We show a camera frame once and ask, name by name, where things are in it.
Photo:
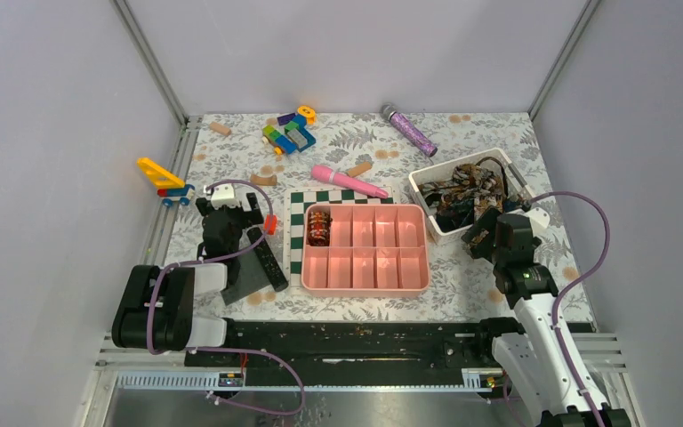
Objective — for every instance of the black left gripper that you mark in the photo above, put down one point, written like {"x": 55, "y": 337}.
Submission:
{"x": 248, "y": 218}

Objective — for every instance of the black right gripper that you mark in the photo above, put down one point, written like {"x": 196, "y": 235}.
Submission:
{"x": 488, "y": 221}

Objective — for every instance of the brown floral patterned tie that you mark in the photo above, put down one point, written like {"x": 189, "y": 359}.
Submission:
{"x": 470, "y": 191}

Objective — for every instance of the white perforated plastic basket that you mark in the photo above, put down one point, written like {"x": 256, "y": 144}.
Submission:
{"x": 518, "y": 188}

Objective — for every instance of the pink divided organizer tray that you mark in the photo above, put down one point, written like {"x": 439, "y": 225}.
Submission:
{"x": 375, "y": 251}

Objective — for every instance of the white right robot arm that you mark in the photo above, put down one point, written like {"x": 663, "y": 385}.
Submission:
{"x": 534, "y": 346}

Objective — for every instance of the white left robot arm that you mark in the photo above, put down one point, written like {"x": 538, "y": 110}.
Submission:
{"x": 156, "y": 311}

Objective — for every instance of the black microphone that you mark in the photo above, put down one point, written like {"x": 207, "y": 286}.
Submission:
{"x": 267, "y": 260}

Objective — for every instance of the small red block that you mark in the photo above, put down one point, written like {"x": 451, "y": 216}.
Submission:
{"x": 270, "y": 224}

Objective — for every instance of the grey lego baseplate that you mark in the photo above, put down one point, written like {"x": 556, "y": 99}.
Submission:
{"x": 245, "y": 276}

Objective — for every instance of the yellow toy crane car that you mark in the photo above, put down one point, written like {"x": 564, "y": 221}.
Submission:
{"x": 171, "y": 189}

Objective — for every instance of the wooden arch block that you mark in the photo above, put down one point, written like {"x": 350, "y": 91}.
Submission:
{"x": 267, "y": 181}

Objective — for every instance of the green white chessboard mat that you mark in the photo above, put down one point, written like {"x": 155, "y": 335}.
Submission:
{"x": 297, "y": 201}

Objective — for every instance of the wooden cylinder block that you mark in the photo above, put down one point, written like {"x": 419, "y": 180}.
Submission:
{"x": 220, "y": 129}

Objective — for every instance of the rolled red patterned tie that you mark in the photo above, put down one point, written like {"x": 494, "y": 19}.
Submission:
{"x": 319, "y": 228}

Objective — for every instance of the colourful lego block vehicle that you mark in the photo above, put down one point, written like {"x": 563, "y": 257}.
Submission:
{"x": 294, "y": 135}

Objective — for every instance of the wooden rectangular block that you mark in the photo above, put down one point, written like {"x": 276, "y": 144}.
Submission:
{"x": 359, "y": 169}

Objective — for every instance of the purple glitter microphone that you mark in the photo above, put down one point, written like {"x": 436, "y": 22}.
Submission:
{"x": 390, "y": 113}

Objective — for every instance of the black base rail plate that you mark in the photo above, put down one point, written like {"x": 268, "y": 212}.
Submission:
{"x": 409, "y": 354}

